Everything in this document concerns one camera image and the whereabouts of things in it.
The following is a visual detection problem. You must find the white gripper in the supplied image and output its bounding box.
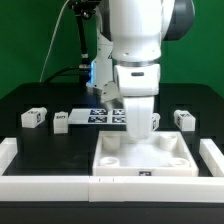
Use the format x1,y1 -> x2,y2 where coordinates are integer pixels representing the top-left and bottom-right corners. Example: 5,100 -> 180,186
101,64 -> 160,139

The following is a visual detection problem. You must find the white square tabletop tray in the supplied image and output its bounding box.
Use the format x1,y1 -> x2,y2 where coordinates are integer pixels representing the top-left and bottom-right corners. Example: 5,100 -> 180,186
92,131 -> 199,177

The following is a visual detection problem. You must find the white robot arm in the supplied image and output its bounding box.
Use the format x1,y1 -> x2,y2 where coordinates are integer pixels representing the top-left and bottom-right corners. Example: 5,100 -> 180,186
87,0 -> 195,139

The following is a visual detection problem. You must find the white U-shaped fence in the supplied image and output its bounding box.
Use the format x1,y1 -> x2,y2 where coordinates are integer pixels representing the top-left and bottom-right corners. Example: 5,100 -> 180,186
0,138 -> 224,203

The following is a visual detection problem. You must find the white marker base plate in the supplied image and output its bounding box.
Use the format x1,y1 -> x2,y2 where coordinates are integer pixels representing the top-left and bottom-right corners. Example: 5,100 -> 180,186
68,108 -> 126,125

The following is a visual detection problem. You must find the grey thin cable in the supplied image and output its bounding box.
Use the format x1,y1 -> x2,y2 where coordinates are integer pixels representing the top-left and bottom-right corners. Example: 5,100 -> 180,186
39,0 -> 72,84

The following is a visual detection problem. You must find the black cable hose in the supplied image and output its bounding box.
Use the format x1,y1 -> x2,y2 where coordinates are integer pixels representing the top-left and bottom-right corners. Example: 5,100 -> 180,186
43,0 -> 101,84

